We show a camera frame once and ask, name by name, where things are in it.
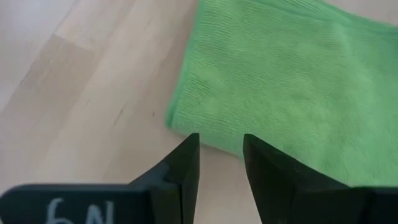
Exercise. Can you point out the green microfiber towel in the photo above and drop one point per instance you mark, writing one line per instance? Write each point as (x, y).
(280, 93)

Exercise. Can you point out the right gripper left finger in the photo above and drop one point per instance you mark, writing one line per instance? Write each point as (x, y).
(168, 193)

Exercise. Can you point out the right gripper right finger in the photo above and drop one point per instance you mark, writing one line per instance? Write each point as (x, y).
(280, 193)

